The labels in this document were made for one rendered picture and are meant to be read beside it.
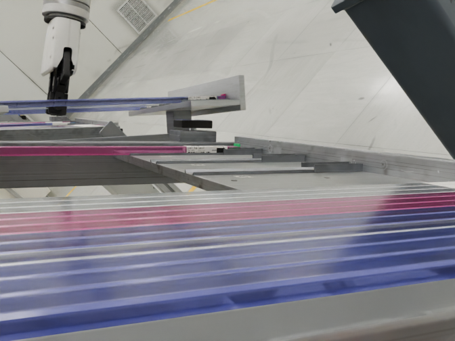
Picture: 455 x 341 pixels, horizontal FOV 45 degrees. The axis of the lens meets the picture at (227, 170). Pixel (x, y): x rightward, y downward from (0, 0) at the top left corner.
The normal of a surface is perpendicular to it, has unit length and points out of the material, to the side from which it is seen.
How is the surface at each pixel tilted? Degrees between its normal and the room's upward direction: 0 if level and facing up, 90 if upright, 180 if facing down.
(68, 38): 89
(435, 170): 43
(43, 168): 90
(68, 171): 90
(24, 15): 90
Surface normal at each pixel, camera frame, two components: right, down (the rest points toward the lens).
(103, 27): 0.42, 0.11
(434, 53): -0.39, 0.72
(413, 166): -0.91, 0.02
